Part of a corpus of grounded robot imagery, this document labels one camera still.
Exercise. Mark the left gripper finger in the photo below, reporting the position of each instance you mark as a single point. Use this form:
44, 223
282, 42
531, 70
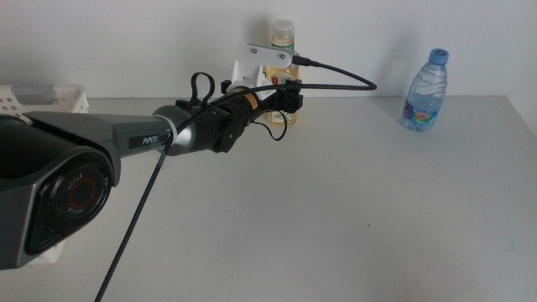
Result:
291, 102

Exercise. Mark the white perforated plastic basket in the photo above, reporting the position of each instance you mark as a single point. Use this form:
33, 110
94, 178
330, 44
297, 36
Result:
63, 98

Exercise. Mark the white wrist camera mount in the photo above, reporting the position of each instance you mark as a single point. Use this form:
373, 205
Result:
260, 54

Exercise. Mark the yellow tea bottle green label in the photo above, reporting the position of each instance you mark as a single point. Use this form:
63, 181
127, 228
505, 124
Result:
282, 31

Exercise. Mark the clear water bottle blue cap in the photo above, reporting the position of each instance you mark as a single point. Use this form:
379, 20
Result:
424, 96

